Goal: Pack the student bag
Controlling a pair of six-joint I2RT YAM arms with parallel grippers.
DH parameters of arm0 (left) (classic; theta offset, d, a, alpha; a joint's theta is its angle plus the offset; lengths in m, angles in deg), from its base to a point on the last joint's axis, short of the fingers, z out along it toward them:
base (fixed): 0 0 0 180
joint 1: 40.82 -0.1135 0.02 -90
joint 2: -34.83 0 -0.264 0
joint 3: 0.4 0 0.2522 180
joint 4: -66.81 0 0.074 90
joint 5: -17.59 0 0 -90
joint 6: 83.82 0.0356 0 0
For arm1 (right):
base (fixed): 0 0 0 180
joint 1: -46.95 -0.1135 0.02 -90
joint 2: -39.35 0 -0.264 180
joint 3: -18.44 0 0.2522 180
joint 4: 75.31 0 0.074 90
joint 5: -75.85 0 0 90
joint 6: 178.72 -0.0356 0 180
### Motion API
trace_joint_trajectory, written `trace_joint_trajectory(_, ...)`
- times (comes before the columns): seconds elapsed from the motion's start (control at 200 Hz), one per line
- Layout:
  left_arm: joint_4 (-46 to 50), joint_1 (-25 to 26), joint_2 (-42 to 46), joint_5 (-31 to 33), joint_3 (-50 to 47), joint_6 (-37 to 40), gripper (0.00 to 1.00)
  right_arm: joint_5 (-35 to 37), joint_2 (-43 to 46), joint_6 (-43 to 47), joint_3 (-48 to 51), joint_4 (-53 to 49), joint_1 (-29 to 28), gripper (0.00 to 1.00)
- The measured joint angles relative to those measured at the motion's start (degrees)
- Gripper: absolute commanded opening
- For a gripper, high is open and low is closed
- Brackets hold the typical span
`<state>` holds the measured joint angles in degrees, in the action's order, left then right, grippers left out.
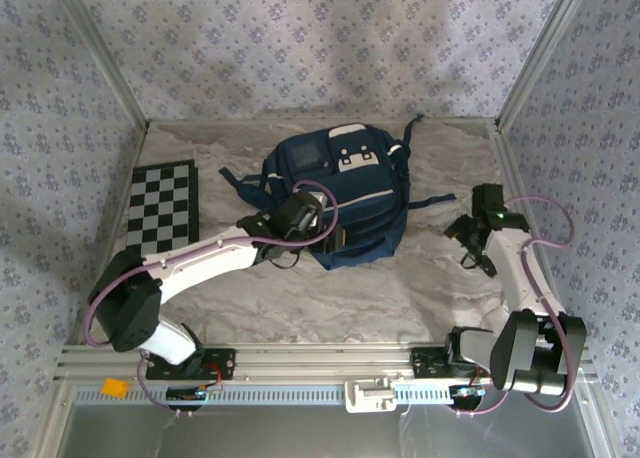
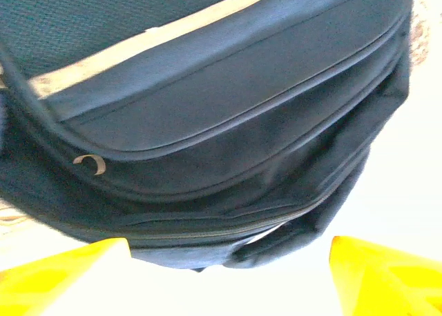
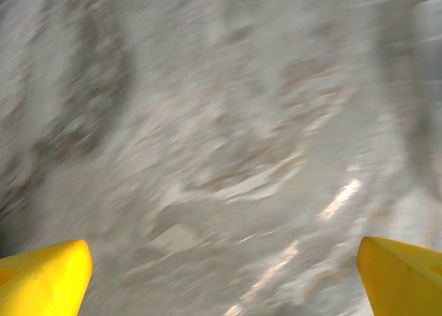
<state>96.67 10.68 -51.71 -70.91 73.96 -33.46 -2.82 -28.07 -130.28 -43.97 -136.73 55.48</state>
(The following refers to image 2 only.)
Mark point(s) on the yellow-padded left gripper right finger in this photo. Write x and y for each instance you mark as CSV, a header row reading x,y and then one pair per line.
x,y
390,281

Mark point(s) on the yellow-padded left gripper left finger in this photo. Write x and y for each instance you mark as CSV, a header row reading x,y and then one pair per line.
x,y
41,285

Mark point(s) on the navy blue student backpack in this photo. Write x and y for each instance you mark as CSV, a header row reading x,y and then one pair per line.
x,y
224,123

